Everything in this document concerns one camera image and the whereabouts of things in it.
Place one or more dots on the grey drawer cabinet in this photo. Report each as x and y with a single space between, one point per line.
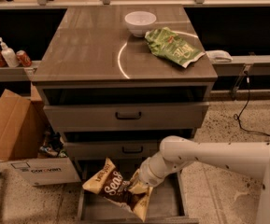
94 60

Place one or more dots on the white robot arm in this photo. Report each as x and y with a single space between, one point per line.
175 153

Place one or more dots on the top drawer with handle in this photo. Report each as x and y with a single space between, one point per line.
135 117

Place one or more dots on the green chip bag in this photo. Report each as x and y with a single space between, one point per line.
167 44

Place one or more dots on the white folded cloth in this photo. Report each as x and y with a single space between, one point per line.
219 56

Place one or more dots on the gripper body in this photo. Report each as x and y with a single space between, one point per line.
146 175

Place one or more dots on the white bowl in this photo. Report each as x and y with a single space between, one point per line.
139 22

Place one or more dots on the red soda can right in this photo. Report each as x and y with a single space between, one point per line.
24 58

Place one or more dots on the brown cardboard box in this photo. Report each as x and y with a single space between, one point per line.
21 128

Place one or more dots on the drawer with handle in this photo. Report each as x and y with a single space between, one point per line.
135 117
115 150

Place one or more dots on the brown yellow chip bag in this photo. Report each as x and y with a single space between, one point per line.
110 184

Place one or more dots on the white pump bottle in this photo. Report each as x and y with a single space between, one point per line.
9 55

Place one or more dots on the middle drawer with handle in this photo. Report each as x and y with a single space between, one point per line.
115 150

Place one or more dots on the white printed cardboard box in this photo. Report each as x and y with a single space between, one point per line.
48 171

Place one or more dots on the open bottom drawer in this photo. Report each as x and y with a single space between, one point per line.
166 206

